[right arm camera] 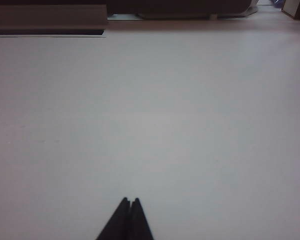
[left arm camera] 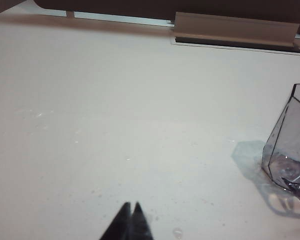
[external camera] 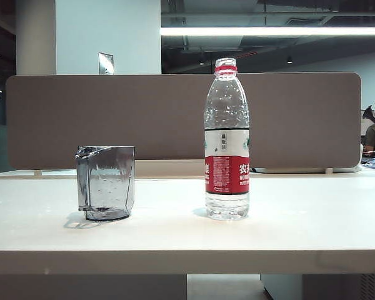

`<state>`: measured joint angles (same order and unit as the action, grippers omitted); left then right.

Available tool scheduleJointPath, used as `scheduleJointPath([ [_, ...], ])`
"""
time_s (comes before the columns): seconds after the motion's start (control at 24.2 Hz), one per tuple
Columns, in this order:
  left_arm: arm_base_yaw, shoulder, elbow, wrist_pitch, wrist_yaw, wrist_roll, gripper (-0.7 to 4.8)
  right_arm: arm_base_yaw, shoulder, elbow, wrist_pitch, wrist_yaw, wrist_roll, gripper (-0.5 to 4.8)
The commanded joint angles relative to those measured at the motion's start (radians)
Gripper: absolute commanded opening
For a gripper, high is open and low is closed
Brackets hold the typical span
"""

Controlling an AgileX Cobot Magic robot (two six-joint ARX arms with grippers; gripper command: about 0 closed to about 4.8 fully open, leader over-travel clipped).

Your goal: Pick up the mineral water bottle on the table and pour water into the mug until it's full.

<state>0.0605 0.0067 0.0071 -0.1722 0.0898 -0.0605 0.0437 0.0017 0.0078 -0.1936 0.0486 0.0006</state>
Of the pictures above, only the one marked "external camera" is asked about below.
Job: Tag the beige partition foot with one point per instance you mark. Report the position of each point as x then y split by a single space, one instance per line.
38 172
329 171

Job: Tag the clear red-label water bottle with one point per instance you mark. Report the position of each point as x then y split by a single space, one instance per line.
226 175

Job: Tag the metal wall plate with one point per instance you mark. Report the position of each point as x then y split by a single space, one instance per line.
105 64

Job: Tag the white ceiling light strip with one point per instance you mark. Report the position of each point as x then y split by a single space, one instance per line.
268 31

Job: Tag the grey octagonal glass mug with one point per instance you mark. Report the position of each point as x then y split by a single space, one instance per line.
106 181

